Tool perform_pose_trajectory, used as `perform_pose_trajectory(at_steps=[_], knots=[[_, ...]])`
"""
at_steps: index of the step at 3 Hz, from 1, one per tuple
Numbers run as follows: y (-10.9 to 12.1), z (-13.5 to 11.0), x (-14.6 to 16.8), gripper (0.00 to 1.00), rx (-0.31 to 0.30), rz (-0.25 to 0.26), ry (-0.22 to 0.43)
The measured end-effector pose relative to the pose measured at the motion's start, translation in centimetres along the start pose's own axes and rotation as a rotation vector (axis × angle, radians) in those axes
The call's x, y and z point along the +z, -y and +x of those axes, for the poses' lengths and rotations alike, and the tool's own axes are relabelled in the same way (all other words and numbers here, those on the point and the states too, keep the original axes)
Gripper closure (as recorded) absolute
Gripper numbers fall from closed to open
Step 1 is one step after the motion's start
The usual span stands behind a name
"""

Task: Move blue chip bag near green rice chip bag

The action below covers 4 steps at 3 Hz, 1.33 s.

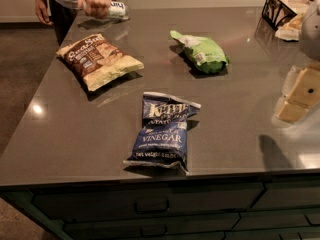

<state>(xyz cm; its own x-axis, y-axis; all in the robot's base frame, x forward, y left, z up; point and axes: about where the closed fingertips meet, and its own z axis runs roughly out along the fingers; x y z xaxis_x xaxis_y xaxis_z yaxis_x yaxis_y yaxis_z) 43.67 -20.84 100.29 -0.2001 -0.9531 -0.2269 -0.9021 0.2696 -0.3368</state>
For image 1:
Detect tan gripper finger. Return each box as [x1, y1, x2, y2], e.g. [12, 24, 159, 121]
[282, 62, 320, 108]
[275, 97, 309, 123]

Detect lower left drawer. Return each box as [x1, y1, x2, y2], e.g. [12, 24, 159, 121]
[64, 213, 240, 240]

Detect brown sea salt chip bag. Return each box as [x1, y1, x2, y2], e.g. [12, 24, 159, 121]
[57, 34, 144, 91]

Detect black wire basket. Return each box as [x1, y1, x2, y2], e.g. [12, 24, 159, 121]
[262, 0, 313, 30]

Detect blue Kettle vinegar chip bag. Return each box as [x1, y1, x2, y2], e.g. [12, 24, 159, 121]
[124, 92, 201, 173]

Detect person's torso and legs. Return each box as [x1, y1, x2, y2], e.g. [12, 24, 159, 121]
[47, 0, 80, 45]

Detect person's right hand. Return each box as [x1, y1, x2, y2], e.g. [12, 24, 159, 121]
[35, 0, 53, 26]

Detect upper left drawer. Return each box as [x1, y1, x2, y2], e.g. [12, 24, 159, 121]
[33, 183, 263, 222]

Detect drawer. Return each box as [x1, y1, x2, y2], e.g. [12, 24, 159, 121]
[253, 180, 320, 210]
[64, 213, 240, 240]
[224, 208, 320, 240]
[33, 183, 263, 222]

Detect white bottle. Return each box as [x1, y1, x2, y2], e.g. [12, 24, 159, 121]
[99, 1, 129, 21]

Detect lower right drawer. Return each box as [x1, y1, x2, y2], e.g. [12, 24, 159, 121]
[224, 208, 320, 240]

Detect person's left hand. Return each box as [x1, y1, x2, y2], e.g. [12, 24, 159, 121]
[78, 0, 112, 19]

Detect green rice chip bag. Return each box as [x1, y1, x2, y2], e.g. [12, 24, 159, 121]
[170, 30, 229, 74]

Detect upper right drawer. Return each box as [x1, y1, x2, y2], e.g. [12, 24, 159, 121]
[253, 180, 320, 210]

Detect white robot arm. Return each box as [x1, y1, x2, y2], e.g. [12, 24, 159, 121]
[272, 0, 320, 127]

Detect white packet beside basket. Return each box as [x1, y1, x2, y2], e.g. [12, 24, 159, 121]
[275, 13, 304, 41]

